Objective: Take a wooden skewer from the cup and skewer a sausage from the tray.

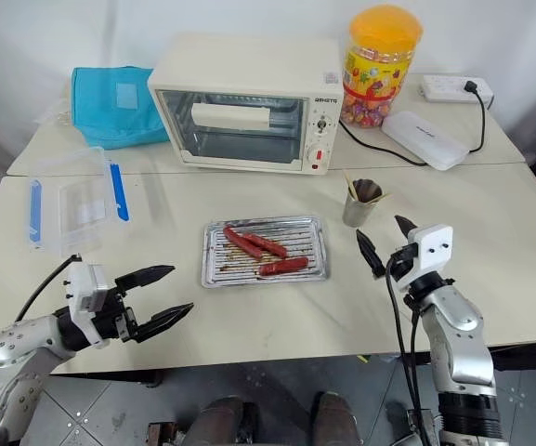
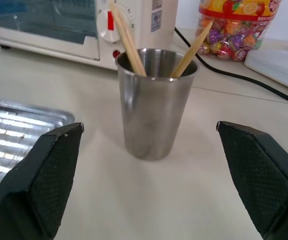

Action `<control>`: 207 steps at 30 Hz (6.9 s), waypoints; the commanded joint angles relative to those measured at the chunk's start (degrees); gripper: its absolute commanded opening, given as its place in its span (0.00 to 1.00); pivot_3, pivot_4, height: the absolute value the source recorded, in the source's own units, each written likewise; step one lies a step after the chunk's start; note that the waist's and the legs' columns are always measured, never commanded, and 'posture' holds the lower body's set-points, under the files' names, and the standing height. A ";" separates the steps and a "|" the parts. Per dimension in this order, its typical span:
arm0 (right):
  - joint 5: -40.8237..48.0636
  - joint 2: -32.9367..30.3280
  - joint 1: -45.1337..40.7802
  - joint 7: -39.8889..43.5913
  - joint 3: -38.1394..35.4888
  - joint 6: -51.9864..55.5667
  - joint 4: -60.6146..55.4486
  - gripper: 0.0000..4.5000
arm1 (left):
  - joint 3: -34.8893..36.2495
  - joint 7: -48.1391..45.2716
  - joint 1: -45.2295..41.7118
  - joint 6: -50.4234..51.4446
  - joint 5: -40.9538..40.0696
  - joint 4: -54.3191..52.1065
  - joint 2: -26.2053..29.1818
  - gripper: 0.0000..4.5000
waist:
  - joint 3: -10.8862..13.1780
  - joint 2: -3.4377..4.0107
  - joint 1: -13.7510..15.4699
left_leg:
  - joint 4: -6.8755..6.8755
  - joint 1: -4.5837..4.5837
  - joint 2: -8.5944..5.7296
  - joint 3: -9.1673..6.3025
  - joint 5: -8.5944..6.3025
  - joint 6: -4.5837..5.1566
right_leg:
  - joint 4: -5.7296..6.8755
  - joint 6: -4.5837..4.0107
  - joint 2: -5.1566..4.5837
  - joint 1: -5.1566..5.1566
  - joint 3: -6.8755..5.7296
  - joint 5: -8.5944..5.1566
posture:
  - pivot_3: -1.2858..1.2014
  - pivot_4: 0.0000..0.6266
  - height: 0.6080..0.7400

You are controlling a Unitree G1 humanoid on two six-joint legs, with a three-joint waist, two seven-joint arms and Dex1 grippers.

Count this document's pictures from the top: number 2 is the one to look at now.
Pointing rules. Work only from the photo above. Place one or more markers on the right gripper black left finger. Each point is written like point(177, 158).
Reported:
point(34, 190)

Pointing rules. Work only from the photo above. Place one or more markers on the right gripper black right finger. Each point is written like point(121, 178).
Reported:
point(263, 180)

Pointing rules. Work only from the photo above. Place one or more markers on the ribbed metal baking tray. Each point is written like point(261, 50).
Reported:
point(9, 130)

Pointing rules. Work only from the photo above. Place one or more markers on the white plastic container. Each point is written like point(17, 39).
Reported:
point(276, 67)

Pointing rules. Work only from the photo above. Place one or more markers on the stainless steel cup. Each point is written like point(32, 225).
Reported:
point(153, 112)

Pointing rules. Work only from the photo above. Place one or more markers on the cream toaster oven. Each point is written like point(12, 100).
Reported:
point(46, 47)

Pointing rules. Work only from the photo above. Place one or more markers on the candy jar with orange lid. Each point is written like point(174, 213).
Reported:
point(233, 37)

